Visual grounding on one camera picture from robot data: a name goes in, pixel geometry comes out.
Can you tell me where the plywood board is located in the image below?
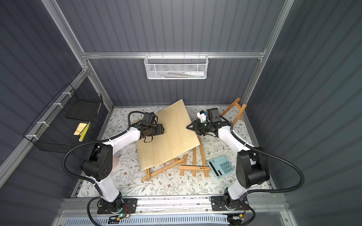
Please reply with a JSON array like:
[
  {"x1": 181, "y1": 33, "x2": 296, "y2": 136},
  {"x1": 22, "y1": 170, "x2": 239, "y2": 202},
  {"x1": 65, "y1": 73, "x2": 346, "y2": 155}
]
[
  {"x1": 152, "y1": 99, "x2": 200, "y2": 166},
  {"x1": 136, "y1": 139, "x2": 155, "y2": 170}
]

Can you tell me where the wooden easel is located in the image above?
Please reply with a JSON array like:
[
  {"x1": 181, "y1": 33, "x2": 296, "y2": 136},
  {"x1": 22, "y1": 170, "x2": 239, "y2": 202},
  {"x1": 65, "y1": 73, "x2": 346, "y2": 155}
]
[
  {"x1": 179, "y1": 137, "x2": 210, "y2": 178},
  {"x1": 141, "y1": 153, "x2": 188, "y2": 182},
  {"x1": 220, "y1": 98, "x2": 247, "y2": 126}
]

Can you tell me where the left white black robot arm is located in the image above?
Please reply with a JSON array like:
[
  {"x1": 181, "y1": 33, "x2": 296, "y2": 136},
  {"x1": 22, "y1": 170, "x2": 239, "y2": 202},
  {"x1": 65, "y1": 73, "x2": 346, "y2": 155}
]
[{"x1": 81, "y1": 111, "x2": 165, "y2": 213}]

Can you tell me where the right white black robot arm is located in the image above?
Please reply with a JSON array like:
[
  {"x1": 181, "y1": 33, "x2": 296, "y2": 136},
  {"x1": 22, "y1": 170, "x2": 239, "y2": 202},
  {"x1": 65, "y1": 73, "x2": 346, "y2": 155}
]
[{"x1": 186, "y1": 108, "x2": 270, "y2": 210}]

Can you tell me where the wooden easel under boards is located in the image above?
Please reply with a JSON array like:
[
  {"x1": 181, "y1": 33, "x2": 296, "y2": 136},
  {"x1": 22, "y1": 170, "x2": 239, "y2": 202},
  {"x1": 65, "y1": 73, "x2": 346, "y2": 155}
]
[{"x1": 141, "y1": 153, "x2": 188, "y2": 182}]

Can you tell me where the floral patterned table mat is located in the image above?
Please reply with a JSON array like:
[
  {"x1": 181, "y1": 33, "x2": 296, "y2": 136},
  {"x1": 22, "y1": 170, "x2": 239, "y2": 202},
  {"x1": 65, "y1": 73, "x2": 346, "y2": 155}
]
[{"x1": 74, "y1": 106, "x2": 252, "y2": 198}]

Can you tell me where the teal calculator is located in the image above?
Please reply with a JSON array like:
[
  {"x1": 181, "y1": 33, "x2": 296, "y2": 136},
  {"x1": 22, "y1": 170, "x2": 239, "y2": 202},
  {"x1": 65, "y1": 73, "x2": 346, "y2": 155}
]
[{"x1": 206, "y1": 155, "x2": 234, "y2": 179}]

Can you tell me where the pink cup with pens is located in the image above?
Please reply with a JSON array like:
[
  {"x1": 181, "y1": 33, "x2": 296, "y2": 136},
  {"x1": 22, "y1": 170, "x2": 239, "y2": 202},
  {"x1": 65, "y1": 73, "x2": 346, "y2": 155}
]
[{"x1": 112, "y1": 155, "x2": 119, "y2": 170}]

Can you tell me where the white marker in basket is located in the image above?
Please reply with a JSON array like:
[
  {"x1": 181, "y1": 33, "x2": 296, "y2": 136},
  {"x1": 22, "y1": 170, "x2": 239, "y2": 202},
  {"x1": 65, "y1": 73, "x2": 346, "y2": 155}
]
[{"x1": 184, "y1": 71, "x2": 205, "y2": 77}]

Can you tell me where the yellow sticky note pad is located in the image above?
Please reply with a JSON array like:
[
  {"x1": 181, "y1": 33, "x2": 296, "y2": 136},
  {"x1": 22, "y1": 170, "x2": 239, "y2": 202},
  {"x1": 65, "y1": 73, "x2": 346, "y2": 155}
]
[{"x1": 74, "y1": 122, "x2": 88, "y2": 136}]

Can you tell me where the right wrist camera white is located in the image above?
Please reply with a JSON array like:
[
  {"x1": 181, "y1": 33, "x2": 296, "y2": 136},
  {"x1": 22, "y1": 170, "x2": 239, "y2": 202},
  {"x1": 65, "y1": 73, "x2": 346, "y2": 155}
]
[{"x1": 197, "y1": 110, "x2": 207, "y2": 122}]

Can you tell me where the left black corrugated cable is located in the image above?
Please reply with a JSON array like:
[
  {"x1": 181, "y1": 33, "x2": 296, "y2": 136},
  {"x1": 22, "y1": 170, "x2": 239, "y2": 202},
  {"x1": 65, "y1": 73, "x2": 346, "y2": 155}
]
[{"x1": 61, "y1": 111, "x2": 148, "y2": 226}]

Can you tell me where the black corrugated cable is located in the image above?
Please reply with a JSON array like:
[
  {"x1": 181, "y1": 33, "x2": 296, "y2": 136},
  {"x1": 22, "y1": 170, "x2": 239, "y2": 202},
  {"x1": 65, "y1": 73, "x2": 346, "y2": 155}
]
[
  {"x1": 226, "y1": 124, "x2": 305, "y2": 226},
  {"x1": 61, "y1": 111, "x2": 148, "y2": 226}
]

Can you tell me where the right black corrugated cable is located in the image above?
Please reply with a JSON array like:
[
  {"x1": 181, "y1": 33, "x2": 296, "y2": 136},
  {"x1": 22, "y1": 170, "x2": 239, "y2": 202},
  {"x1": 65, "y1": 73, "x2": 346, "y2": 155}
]
[{"x1": 226, "y1": 124, "x2": 305, "y2": 226}]

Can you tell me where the white wire mesh basket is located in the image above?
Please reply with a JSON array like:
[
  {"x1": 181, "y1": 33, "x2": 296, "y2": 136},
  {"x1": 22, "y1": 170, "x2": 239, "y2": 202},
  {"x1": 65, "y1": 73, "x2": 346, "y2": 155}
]
[{"x1": 144, "y1": 55, "x2": 209, "y2": 80}]

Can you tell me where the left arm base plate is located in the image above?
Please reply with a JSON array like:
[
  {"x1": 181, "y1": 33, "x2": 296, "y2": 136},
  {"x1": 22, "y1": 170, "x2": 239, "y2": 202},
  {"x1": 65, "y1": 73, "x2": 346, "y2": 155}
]
[{"x1": 97, "y1": 198, "x2": 138, "y2": 214}]

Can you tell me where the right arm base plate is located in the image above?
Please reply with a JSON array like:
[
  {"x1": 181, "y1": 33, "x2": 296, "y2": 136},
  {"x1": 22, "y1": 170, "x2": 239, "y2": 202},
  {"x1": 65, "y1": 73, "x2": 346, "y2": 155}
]
[{"x1": 209, "y1": 195, "x2": 250, "y2": 211}]

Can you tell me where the black wire wall basket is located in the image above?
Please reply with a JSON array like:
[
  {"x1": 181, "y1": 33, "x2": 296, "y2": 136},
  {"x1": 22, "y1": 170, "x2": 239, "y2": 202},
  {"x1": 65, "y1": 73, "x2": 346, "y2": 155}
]
[{"x1": 23, "y1": 85, "x2": 103, "y2": 153}]

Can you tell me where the aluminium rail at front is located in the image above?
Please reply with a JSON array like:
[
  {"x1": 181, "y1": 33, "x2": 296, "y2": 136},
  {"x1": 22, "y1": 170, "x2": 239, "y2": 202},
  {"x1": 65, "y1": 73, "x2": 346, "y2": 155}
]
[{"x1": 56, "y1": 193, "x2": 290, "y2": 217}]

